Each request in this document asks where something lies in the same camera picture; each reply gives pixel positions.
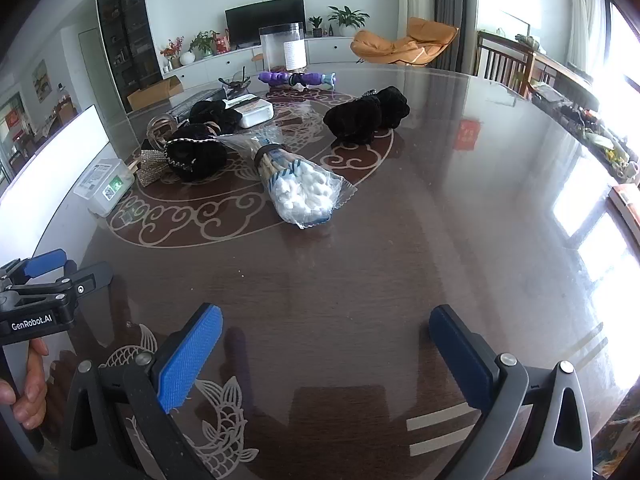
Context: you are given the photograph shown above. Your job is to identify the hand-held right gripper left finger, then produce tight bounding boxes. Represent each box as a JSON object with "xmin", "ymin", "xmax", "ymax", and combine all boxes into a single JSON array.
[{"xmin": 59, "ymin": 302, "xmax": 223, "ymax": 480}]

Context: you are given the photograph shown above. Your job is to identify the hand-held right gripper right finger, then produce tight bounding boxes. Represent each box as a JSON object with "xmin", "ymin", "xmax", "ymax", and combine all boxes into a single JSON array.
[{"xmin": 429, "ymin": 304, "xmax": 596, "ymax": 480}]

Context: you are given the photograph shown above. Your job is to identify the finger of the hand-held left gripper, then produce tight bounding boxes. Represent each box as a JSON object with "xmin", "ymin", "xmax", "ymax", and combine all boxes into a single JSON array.
[
  {"xmin": 10, "ymin": 261, "xmax": 114, "ymax": 306},
  {"xmin": 0, "ymin": 249, "xmax": 69, "ymax": 292}
]

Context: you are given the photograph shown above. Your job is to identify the person's left hand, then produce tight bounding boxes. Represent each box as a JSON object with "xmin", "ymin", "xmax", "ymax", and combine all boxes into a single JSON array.
[{"xmin": 0, "ymin": 337, "xmax": 49, "ymax": 429}]

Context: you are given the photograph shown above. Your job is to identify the clear plastic box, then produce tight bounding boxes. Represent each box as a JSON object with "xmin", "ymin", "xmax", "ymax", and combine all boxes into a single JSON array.
[{"xmin": 73, "ymin": 158, "xmax": 136, "ymax": 218}]

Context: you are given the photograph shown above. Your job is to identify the white panel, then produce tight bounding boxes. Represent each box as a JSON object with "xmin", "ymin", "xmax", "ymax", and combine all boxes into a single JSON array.
[{"xmin": 0, "ymin": 104, "xmax": 112, "ymax": 271}]

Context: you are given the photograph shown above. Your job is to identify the rhinestone hair bow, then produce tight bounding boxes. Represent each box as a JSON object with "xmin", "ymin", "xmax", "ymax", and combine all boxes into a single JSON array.
[{"xmin": 137, "ymin": 147, "xmax": 169, "ymax": 184}]

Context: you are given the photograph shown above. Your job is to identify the cardboard box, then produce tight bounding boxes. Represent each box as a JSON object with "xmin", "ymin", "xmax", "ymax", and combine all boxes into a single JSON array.
[{"xmin": 126, "ymin": 75, "xmax": 184, "ymax": 112}]

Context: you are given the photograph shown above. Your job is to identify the bag of cotton swabs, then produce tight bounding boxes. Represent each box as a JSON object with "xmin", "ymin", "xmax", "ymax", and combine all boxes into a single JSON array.
[{"xmin": 220, "ymin": 127, "xmax": 359, "ymax": 231}]

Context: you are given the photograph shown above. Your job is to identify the white rectangular box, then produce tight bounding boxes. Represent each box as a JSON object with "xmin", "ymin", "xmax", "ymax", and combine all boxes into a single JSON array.
[{"xmin": 227, "ymin": 94, "xmax": 275, "ymax": 129}]

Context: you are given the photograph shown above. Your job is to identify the dark display cabinet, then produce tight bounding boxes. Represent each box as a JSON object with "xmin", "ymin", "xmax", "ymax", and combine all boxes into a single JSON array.
[{"xmin": 95, "ymin": 0, "xmax": 166, "ymax": 114}]

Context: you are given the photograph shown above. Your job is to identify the red flowers in vase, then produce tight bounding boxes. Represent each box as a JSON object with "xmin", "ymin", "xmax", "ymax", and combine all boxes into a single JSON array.
[{"xmin": 160, "ymin": 37, "xmax": 184, "ymax": 71}]

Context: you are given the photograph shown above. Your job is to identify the white television cabinet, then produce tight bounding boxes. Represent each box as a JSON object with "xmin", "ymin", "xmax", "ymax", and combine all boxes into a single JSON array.
[{"xmin": 162, "ymin": 35, "xmax": 362, "ymax": 93}]

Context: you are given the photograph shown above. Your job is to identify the eyeglasses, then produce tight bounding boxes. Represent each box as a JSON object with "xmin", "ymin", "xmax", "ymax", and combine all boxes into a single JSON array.
[{"xmin": 218, "ymin": 66, "xmax": 251, "ymax": 92}]

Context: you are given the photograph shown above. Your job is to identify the leafy plant in vase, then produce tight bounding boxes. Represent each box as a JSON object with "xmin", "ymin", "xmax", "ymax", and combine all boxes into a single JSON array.
[{"xmin": 190, "ymin": 30, "xmax": 219, "ymax": 59}]

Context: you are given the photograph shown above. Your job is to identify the purple plastic toy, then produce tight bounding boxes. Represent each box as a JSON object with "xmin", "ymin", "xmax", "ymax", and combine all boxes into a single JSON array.
[{"xmin": 258, "ymin": 71, "xmax": 337, "ymax": 89}]

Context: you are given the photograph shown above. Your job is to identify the cluttered wooden side table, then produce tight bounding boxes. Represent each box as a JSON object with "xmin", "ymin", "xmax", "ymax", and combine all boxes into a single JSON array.
[{"xmin": 525, "ymin": 50, "xmax": 640, "ymax": 186}]

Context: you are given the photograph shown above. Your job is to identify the wooden chair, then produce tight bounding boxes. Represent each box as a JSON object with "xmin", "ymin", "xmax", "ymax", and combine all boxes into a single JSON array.
[{"xmin": 472, "ymin": 30, "xmax": 537, "ymax": 97}]

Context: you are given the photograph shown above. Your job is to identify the clear cylindrical container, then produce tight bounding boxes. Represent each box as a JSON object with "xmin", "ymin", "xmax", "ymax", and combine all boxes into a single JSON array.
[{"xmin": 258, "ymin": 22, "xmax": 307, "ymax": 74}]

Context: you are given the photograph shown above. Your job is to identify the black television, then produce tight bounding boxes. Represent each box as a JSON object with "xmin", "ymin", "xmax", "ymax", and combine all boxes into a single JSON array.
[{"xmin": 225, "ymin": 0, "xmax": 306, "ymax": 49}]

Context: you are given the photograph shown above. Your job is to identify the orange lounge chair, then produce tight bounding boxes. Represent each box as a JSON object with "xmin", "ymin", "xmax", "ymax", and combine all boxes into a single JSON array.
[{"xmin": 350, "ymin": 16, "xmax": 460, "ymax": 67}]

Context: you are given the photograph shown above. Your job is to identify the grey curtain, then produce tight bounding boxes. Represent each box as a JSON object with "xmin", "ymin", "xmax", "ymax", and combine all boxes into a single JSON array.
[{"xmin": 434, "ymin": 0, "xmax": 481, "ymax": 74}]

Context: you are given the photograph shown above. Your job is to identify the large green potted plant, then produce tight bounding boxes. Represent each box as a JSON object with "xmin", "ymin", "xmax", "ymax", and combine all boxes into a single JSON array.
[{"xmin": 327, "ymin": 6, "xmax": 371, "ymax": 37}]

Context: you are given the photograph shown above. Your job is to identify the black scrunchie with chain trim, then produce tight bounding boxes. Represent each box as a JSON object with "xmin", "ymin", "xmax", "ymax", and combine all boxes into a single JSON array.
[{"xmin": 162, "ymin": 122, "xmax": 229, "ymax": 183}]

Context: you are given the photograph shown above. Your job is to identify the black velvet hair tie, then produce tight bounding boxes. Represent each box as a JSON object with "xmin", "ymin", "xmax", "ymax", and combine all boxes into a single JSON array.
[{"xmin": 189, "ymin": 100, "xmax": 244, "ymax": 131}]

